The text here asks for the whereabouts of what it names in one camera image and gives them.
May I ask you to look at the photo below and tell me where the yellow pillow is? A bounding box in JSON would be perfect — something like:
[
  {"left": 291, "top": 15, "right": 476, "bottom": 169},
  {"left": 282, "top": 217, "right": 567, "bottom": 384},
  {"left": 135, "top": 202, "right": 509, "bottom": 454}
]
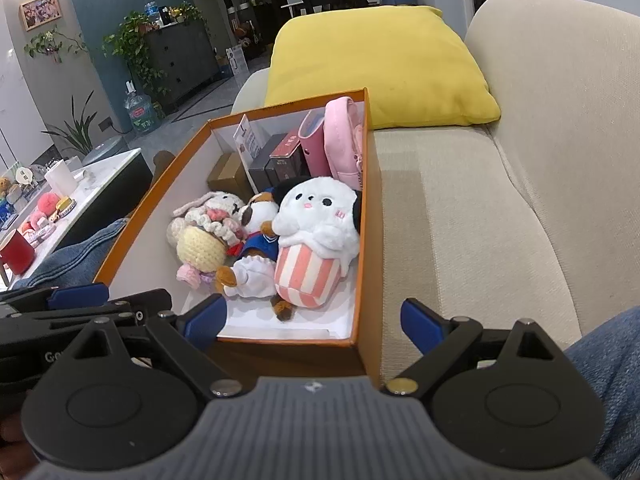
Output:
[{"left": 263, "top": 5, "right": 502, "bottom": 130}]

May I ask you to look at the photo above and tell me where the person's leg in jeans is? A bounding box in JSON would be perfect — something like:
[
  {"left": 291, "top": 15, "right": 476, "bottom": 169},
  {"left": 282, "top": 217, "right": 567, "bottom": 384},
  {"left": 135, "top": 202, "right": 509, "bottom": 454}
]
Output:
[
  {"left": 565, "top": 305, "right": 640, "bottom": 480},
  {"left": 10, "top": 217, "right": 132, "bottom": 292}
]

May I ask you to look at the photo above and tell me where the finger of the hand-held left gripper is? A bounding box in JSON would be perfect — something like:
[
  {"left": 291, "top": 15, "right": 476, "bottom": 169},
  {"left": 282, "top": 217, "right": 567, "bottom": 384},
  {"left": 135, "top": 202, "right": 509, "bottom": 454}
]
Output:
[
  {"left": 0, "top": 288, "right": 173, "bottom": 333},
  {"left": 0, "top": 282, "right": 110, "bottom": 313}
]

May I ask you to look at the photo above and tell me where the trailing green vine plant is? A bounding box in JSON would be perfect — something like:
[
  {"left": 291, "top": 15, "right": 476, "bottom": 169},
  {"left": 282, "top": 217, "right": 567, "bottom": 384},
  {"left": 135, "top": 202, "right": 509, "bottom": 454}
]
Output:
[{"left": 102, "top": 10, "right": 168, "bottom": 98}]

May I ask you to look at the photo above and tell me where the beige sofa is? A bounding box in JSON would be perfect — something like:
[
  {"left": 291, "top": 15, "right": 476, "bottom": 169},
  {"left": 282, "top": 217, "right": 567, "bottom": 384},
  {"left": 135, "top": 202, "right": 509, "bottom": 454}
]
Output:
[{"left": 230, "top": 0, "right": 640, "bottom": 381}]

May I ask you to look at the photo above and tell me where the person's right leg in jeans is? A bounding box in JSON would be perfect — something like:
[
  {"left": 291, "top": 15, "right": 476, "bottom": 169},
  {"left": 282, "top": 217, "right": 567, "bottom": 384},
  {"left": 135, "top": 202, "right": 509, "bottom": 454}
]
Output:
[{"left": 565, "top": 305, "right": 640, "bottom": 480}]

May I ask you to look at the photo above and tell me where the grey round stool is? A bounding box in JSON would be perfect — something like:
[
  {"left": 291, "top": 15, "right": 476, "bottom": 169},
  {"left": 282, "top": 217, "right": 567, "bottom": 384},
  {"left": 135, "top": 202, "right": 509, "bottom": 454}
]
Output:
[{"left": 80, "top": 135, "right": 132, "bottom": 165}]

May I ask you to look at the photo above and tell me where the large water jug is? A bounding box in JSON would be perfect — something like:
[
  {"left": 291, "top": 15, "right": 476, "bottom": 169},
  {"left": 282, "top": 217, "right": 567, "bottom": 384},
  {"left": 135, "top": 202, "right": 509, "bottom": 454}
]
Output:
[{"left": 123, "top": 82, "right": 158, "bottom": 135}]

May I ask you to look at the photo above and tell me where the brown dog plush blue outfit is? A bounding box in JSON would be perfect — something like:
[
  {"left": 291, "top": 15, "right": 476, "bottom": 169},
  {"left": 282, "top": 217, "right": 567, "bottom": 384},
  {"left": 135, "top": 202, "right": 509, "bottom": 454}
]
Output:
[{"left": 215, "top": 187, "right": 281, "bottom": 298}]

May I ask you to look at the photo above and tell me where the person's left leg in jeans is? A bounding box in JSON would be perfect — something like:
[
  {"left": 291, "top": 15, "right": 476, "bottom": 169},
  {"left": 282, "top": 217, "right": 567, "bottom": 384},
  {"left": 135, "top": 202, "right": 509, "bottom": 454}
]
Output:
[{"left": 10, "top": 217, "right": 132, "bottom": 292}]

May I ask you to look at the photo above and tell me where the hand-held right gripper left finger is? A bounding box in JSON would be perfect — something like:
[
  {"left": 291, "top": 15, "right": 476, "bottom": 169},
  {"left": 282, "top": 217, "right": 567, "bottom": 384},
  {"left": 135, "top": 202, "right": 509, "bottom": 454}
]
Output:
[{"left": 45, "top": 294, "right": 248, "bottom": 401}]

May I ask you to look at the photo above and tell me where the marble coffee table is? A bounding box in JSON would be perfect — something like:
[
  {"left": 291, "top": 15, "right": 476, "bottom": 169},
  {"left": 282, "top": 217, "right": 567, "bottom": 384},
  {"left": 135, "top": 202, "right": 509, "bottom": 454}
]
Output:
[{"left": 0, "top": 147, "right": 153, "bottom": 291}]

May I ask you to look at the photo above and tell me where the dark red packet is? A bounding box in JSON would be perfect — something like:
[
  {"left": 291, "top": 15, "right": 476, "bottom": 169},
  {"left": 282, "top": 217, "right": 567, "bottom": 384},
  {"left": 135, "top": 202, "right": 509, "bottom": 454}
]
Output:
[{"left": 269, "top": 132, "right": 307, "bottom": 183}]

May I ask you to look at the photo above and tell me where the dark grey square box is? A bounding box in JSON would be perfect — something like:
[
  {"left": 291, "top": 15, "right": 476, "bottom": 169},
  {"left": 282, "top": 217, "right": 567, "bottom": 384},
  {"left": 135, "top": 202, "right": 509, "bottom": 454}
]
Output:
[{"left": 248, "top": 154, "right": 281, "bottom": 193}]

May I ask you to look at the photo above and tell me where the white long box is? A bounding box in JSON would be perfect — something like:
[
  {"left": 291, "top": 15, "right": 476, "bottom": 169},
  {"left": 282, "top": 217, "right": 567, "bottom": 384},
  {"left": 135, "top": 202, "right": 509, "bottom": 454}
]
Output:
[{"left": 233, "top": 114, "right": 271, "bottom": 167}]

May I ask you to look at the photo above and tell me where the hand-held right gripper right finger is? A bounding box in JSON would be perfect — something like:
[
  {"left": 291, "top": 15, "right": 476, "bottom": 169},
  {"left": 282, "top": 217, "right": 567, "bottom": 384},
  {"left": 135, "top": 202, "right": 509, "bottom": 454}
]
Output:
[{"left": 382, "top": 297, "right": 566, "bottom": 401}]

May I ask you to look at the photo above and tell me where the white and black plush toy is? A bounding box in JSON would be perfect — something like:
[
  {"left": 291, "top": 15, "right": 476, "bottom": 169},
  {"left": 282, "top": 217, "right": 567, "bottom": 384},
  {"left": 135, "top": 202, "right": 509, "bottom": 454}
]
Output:
[{"left": 270, "top": 176, "right": 363, "bottom": 322}]

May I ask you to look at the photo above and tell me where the small brown cardboard box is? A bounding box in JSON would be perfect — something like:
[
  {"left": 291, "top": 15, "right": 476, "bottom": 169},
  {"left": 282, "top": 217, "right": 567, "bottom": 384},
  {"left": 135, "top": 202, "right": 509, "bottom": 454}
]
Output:
[{"left": 207, "top": 152, "right": 252, "bottom": 200}]

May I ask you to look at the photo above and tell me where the white cup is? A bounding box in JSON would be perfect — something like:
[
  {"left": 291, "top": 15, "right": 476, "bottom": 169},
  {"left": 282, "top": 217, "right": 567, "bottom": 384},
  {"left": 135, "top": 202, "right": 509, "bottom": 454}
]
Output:
[{"left": 44, "top": 159, "right": 79, "bottom": 197}]

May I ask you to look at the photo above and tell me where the white standing sign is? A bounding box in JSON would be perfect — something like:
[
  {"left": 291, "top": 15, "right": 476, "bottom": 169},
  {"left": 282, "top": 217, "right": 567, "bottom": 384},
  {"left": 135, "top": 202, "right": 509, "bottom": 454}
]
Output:
[{"left": 225, "top": 45, "right": 249, "bottom": 78}]

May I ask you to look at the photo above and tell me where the leafy potted floor plant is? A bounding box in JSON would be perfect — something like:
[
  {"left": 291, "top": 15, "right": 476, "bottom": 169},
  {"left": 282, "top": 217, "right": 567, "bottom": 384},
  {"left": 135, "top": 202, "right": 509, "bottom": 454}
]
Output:
[{"left": 42, "top": 91, "right": 98, "bottom": 158}]

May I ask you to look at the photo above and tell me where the wall-hung vine plant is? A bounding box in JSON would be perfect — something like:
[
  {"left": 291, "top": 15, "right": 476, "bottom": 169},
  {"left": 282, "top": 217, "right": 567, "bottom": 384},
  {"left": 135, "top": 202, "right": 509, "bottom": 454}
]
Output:
[{"left": 24, "top": 29, "right": 90, "bottom": 65}]

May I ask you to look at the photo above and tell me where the dark cabinet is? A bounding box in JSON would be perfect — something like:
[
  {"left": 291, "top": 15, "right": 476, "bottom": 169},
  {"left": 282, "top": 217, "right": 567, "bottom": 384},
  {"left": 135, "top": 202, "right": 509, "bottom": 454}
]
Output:
[{"left": 145, "top": 19, "right": 218, "bottom": 113}]

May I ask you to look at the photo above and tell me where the orange cardboard box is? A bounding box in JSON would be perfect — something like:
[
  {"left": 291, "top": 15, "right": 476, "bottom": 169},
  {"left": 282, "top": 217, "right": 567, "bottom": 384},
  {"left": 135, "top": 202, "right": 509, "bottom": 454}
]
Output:
[{"left": 92, "top": 87, "right": 386, "bottom": 386}]

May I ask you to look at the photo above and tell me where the pink fabric bag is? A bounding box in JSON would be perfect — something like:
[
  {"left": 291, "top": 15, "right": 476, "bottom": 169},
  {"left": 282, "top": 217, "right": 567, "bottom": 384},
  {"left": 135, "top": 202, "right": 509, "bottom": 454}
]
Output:
[{"left": 324, "top": 99, "right": 367, "bottom": 192}]

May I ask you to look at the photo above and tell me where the red mug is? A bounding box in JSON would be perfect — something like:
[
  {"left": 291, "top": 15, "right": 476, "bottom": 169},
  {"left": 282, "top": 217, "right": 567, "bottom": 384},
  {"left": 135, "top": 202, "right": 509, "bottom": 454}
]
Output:
[{"left": 0, "top": 232, "right": 37, "bottom": 277}]

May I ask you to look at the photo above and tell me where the crochet bunny with bouquet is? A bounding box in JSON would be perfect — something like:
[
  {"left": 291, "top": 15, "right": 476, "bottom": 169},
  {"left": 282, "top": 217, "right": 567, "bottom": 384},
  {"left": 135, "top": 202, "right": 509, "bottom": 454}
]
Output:
[{"left": 166, "top": 190, "right": 248, "bottom": 286}]

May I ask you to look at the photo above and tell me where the framed wall picture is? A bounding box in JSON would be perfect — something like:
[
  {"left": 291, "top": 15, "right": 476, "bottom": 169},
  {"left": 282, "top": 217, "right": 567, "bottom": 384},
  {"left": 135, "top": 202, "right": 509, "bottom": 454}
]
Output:
[{"left": 20, "top": 0, "right": 62, "bottom": 31}]

